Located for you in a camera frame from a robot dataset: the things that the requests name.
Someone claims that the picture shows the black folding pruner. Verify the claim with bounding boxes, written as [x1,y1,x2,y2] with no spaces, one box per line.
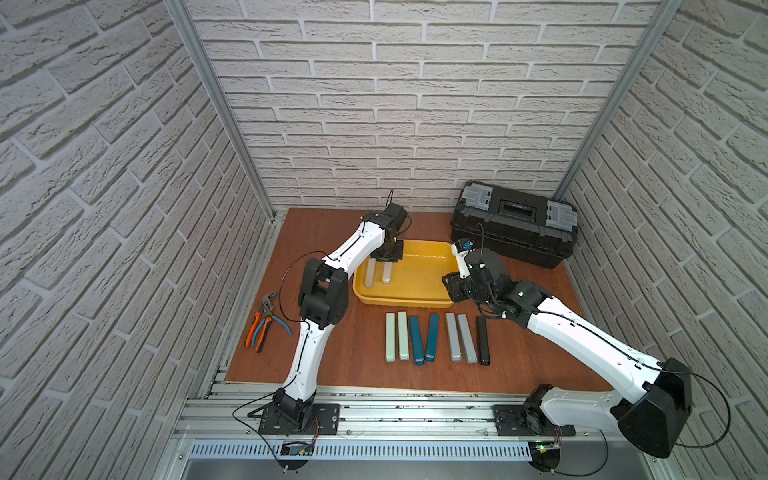
[476,316,491,366]

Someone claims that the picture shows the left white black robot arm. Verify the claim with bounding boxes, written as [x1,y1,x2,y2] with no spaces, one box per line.
[272,203,408,431]

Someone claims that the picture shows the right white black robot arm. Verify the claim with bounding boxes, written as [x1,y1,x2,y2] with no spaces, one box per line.
[442,239,693,458]

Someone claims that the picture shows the yellow plastic tray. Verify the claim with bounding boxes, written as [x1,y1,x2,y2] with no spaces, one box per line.
[353,240,458,308]

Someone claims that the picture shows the black plastic toolbox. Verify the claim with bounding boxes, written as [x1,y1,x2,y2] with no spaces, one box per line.
[450,181,579,269]

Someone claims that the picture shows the grey pruner right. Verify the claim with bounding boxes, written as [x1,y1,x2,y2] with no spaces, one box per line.
[458,314,477,364]

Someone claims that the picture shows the grey pruner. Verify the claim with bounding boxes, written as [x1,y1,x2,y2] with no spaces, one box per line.
[458,314,477,364]
[445,312,462,362]

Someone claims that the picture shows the grey pruner left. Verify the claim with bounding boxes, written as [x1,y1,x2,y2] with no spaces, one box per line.
[445,312,462,362]

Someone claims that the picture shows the teal pruner left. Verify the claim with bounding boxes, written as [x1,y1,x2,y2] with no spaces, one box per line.
[409,316,425,365]

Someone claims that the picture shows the teal pruner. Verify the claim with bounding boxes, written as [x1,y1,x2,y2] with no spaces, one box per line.
[409,316,425,365]
[425,313,439,362]

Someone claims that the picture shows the teal pruner right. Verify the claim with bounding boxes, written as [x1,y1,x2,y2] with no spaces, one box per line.
[425,313,439,362]

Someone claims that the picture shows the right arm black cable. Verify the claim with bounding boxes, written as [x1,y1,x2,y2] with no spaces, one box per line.
[527,311,733,450]

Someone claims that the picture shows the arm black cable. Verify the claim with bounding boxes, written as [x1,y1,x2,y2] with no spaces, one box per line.
[527,311,733,450]
[231,189,415,469]

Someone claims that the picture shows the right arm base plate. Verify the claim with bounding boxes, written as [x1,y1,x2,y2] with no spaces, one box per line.
[492,404,576,437]

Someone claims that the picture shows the blue handled pliers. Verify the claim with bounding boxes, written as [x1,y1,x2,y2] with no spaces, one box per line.
[246,313,292,352]

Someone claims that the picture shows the left aluminium corner post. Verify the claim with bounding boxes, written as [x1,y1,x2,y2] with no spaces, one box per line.
[166,0,276,220]

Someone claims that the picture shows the aluminium corner post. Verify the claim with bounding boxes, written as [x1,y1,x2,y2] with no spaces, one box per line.
[552,0,682,201]
[166,0,276,220]

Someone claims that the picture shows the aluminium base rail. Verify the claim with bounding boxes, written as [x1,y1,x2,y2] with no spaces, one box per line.
[172,382,627,461]

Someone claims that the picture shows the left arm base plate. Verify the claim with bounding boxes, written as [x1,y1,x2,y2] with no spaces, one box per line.
[258,402,340,436]

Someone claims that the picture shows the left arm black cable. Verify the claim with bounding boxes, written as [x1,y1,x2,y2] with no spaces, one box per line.
[231,189,415,469]

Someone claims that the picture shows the right aluminium corner post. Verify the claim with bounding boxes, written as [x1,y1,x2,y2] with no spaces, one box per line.
[552,0,682,201]

